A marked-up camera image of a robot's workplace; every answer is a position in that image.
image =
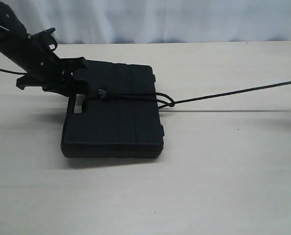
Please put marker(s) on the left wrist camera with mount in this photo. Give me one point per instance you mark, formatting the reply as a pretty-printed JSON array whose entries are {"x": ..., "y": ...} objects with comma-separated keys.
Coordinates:
[{"x": 45, "y": 39}]

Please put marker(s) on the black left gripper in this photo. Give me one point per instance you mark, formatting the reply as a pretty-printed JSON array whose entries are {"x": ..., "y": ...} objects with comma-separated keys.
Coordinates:
[{"x": 59, "y": 79}]

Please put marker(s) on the black plastic carrying case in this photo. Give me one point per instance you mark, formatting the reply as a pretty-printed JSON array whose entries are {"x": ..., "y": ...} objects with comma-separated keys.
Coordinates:
[{"x": 113, "y": 128}]

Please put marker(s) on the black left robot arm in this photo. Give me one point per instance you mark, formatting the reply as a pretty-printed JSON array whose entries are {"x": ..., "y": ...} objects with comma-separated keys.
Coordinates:
[{"x": 43, "y": 68}]

